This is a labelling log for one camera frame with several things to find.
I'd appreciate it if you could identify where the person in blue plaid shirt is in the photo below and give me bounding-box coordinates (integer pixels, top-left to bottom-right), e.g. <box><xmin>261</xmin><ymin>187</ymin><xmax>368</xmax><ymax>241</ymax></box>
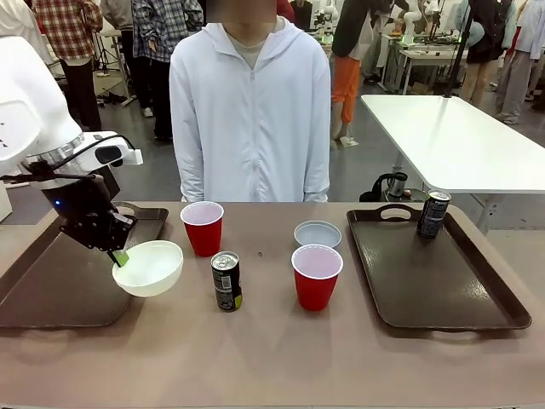
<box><xmin>130</xmin><ymin>0</ymin><xmax>205</xmax><ymax>141</ymax></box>

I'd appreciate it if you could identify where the dark brown serving tray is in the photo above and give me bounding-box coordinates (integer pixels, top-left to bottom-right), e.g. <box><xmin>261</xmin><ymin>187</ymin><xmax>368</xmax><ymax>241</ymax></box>
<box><xmin>0</xmin><ymin>201</ymin><xmax>170</xmax><ymax>329</ymax></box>
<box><xmin>346</xmin><ymin>204</ymin><xmax>533</xmax><ymax>331</ymax></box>

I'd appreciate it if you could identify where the white plastic bowl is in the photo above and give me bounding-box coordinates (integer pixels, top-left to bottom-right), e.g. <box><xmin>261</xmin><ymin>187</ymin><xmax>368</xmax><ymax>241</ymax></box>
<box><xmin>112</xmin><ymin>239</ymin><xmax>185</xmax><ymax>298</ymax></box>

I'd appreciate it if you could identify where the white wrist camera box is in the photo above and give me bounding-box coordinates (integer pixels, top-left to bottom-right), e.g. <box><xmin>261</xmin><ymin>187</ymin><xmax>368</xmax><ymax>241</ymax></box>
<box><xmin>80</xmin><ymin>130</ymin><xmax>144</xmax><ymax>170</ymax></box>

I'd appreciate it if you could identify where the white background workbench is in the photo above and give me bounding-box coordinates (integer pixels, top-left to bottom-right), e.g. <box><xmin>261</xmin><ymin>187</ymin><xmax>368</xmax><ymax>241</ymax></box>
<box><xmin>381</xmin><ymin>32</ymin><xmax>469</xmax><ymax>95</ymax></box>

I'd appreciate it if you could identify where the person in red plaid shirt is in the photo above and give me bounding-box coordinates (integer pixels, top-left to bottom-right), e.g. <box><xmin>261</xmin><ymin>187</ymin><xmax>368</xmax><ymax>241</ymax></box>
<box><xmin>32</xmin><ymin>0</ymin><xmax>103</xmax><ymax>132</ymax></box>

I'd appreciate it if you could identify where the person in orange trousers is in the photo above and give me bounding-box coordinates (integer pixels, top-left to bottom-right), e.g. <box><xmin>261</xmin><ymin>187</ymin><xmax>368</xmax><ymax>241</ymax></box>
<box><xmin>330</xmin><ymin>0</ymin><xmax>410</xmax><ymax>141</ymax></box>

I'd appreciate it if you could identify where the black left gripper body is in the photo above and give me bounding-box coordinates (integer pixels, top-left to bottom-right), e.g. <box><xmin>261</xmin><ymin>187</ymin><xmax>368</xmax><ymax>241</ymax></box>
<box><xmin>41</xmin><ymin>173</ymin><xmax>129</xmax><ymax>252</ymax></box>

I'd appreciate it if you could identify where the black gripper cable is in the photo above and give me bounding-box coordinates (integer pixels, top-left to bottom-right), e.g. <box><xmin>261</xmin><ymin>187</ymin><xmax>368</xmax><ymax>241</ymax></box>
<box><xmin>0</xmin><ymin>135</ymin><xmax>141</xmax><ymax>182</ymax></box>

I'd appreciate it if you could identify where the person in black jacket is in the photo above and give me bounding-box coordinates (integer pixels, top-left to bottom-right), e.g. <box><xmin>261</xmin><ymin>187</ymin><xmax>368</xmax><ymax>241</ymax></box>
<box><xmin>462</xmin><ymin>0</ymin><xmax>510</xmax><ymax>103</ymax></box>

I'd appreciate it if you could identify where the person in white hoodie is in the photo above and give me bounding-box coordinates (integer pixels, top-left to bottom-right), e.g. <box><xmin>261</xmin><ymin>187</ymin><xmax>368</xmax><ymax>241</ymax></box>
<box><xmin>169</xmin><ymin>0</ymin><xmax>331</xmax><ymax>204</ymax></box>

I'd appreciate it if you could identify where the black drink can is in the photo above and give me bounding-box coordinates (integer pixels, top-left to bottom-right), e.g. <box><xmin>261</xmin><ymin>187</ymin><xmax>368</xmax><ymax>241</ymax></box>
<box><xmin>416</xmin><ymin>188</ymin><xmax>452</xmax><ymax>239</ymax></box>
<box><xmin>211</xmin><ymin>251</ymin><xmax>244</xmax><ymax>313</ymax></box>

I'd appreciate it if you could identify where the white folding table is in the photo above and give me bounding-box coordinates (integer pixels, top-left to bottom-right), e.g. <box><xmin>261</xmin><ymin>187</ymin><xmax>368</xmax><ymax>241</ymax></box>
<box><xmin>360</xmin><ymin>94</ymin><xmax>545</xmax><ymax>233</ymax></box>

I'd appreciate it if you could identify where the shallow grey-blue bowl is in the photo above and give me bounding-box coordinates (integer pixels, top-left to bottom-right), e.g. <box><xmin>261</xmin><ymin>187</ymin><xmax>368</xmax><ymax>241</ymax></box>
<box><xmin>293</xmin><ymin>219</ymin><xmax>343</xmax><ymax>250</ymax></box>

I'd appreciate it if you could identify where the person in light blue shirt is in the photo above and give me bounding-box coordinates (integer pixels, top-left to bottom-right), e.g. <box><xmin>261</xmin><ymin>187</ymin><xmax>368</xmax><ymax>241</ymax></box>
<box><xmin>494</xmin><ymin>0</ymin><xmax>545</xmax><ymax>125</ymax></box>

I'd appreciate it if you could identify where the black tripod pole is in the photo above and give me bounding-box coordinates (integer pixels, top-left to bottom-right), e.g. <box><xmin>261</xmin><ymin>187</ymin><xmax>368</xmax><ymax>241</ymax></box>
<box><xmin>443</xmin><ymin>0</ymin><xmax>477</xmax><ymax>100</ymax></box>

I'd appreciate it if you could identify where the red plastic cup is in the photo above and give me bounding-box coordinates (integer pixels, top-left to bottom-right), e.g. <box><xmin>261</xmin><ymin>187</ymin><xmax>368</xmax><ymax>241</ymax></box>
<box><xmin>180</xmin><ymin>201</ymin><xmax>226</xmax><ymax>258</ymax></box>
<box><xmin>290</xmin><ymin>244</ymin><xmax>344</xmax><ymax>312</ymax></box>

